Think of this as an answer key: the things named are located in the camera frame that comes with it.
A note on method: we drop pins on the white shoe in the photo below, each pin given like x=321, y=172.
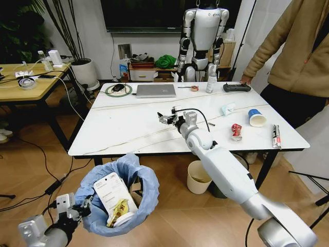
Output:
x=4, y=136

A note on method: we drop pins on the white humanoid robot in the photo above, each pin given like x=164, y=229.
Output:
x=203, y=33

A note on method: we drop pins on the wooden desk with black legs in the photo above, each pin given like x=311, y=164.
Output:
x=28, y=90

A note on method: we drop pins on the crushed red soda can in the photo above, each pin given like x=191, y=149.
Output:
x=236, y=131

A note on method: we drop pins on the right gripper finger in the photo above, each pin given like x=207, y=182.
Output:
x=167, y=116
x=167, y=120

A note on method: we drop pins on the small tape roll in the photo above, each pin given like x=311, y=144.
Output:
x=194, y=88

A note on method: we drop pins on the black power adapter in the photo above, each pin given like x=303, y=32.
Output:
x=53, y=187

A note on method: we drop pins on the silver laptop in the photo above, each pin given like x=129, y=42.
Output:
x=156, y=90

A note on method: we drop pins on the clear spray bottle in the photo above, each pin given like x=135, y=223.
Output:
x=210, y=81

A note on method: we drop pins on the low wooden cabinet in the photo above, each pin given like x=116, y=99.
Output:
x=146, y=74

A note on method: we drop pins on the black smartphone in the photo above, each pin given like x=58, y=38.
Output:
x=47, y=76

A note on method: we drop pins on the brown cardboard scrap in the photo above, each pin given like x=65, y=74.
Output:
x=135, y=191

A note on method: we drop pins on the blue and white carton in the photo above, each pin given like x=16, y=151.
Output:
x=123, y=70

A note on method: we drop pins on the dark leafy plant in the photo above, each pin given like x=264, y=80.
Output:
x=19, y=28

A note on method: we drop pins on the tall green plant stems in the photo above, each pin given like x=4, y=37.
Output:
x=68, y=28

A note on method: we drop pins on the green cloth bundle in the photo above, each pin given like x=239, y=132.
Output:
x=165, y=62

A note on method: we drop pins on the black computer mouse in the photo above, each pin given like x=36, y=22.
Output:
x=117, y=87

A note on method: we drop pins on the cream waste bin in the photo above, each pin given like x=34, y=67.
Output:
x=197, y=177

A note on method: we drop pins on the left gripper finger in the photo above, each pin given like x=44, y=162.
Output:
x=87, y=202
x=81, y=212

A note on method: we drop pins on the blue and white paper cup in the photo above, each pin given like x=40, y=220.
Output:
x=255, y=117

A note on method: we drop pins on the white plant pot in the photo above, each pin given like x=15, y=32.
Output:
x=84, y=73

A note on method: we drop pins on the black wall television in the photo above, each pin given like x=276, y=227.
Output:
x=144, y=15

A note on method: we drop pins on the person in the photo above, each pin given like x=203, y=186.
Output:
x=293, y=51

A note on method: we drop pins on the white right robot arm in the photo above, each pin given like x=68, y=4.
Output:
x=226, y=169

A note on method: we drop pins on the crumpled white tissue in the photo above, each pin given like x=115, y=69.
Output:
x=227, y=108

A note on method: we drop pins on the white marble table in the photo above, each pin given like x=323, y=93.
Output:
x=128, y=123

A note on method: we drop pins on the round white tape reel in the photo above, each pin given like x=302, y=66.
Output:
x=26, y=83

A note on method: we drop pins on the yellow snack wrapper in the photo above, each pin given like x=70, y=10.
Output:
x=120, y=209

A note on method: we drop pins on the white box appliance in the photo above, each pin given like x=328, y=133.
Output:
x=55, y=58

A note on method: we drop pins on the round green-rimmed mouse pad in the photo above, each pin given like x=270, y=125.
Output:
x=127, y=90

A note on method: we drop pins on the white printed carton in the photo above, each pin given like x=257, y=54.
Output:
x=111, y=194

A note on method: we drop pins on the brown cardboard box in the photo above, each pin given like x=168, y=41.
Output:
x=227, y=54

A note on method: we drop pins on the trash bin with blue liner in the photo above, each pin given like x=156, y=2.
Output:
x=146, y=187

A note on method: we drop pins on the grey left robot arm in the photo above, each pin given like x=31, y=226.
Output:
x=34, y=231

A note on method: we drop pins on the black remote controller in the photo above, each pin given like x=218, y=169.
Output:
x=236, y=88

